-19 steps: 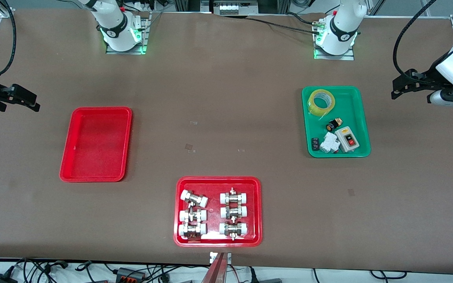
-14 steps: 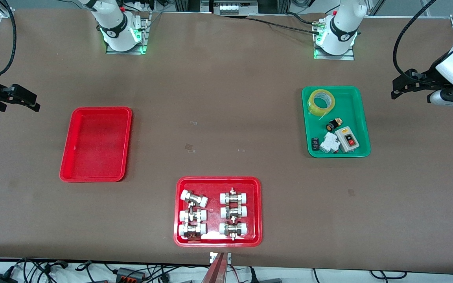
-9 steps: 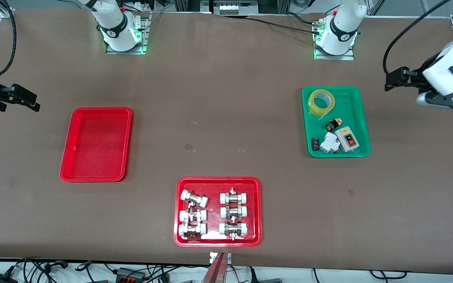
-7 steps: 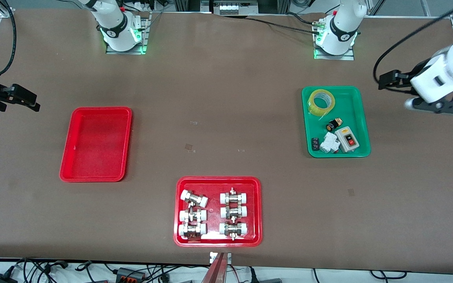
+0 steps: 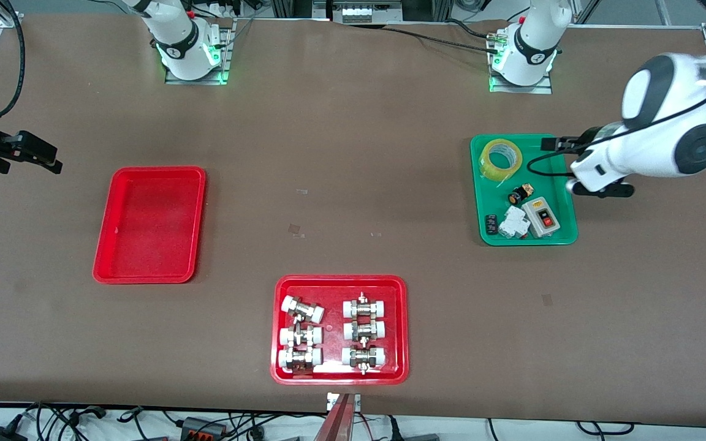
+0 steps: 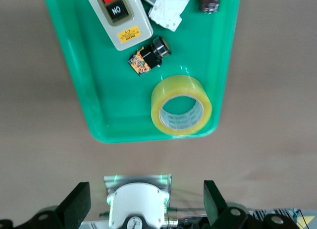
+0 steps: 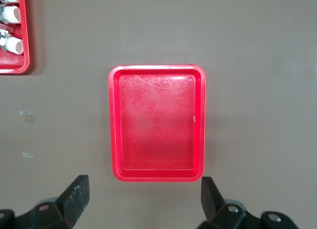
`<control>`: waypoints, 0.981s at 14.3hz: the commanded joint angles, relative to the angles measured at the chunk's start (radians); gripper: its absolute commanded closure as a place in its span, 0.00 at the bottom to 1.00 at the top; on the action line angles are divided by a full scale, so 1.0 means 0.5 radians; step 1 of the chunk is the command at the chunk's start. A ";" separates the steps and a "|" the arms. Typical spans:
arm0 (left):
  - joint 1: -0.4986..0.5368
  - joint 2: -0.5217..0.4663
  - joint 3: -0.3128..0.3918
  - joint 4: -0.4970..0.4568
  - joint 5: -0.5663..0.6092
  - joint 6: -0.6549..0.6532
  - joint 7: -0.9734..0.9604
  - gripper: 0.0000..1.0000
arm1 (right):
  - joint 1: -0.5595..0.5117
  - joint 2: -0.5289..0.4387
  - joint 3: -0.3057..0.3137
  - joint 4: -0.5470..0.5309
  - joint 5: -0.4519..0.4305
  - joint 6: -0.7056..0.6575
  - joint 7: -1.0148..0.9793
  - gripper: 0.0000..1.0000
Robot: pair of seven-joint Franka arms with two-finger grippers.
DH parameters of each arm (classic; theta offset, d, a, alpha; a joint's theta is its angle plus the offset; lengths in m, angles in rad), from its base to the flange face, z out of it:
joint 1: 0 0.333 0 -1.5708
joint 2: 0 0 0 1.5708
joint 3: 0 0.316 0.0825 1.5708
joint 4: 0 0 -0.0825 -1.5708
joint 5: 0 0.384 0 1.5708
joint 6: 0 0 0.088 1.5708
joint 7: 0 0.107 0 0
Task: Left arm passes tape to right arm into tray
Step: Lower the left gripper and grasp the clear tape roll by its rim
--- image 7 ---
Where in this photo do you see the red tray holding fittings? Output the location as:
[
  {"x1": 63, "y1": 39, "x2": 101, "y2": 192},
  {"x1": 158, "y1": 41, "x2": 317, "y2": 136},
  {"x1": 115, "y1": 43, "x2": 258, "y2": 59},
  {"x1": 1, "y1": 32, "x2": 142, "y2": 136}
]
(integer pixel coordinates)
[{"x1": 0, "y1": 0, "x2": 31, "y2": 75}]

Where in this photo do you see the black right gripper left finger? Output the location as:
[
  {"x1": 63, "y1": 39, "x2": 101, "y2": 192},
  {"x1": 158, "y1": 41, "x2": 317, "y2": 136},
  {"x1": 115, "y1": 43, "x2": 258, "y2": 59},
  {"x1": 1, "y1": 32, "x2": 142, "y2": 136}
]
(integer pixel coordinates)
[{"x1": 0, "y1": 174, "x2": 90, "y2": 229}]

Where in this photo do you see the tilted white brass pipe fitting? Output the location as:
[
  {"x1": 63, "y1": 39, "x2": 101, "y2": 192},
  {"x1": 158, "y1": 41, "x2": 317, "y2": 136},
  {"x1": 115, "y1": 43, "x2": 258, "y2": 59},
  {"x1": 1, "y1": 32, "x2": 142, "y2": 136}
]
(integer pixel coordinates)
[{"x1": 0, "y1": 28, "x2": 25, "y2": 56}]

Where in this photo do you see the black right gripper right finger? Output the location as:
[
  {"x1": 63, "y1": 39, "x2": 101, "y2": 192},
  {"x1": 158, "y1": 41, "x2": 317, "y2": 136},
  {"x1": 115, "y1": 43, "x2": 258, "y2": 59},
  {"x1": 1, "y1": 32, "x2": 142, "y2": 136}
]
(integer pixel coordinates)
[{"x1": 198, "y1": 176, "x2": 298, "y2": 229}]

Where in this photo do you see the empty red plastic tray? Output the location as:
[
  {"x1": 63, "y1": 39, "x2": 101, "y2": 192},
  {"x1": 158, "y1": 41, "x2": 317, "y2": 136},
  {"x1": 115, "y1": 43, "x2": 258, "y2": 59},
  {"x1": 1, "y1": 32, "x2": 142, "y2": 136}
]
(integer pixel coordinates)
[{"x1": 108, "y1": 64, "x2": 207, "y2": 183}]

